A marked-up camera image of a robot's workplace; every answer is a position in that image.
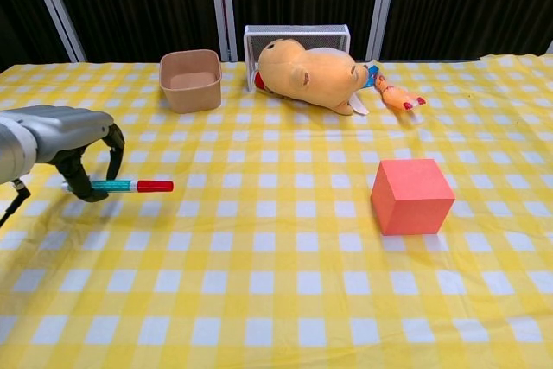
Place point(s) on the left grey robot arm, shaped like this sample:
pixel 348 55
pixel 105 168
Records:
pixel 15 148

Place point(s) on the grey metal frame post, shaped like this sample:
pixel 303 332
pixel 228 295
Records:
pixel 549 48
pixel 224 6
pixel 56 10
pixel 384 6

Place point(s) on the orange rubber chicken toy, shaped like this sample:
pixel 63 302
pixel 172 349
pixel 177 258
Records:
pixel 395 96

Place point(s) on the brown paper tray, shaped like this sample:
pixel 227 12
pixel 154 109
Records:
pixel 192 92

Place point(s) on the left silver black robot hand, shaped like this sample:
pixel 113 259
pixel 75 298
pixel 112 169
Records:
pixel 69 127

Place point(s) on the pink foam cube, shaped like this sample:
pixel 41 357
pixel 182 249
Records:
pixel 410 200

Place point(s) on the red and white marker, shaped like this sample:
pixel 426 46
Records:
pixel 151 186

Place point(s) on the yellow white checkered tablecloth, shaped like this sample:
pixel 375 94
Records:
pixel 276 291

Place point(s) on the orange plush animal toy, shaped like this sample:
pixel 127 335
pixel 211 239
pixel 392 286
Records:
pixel 319 79

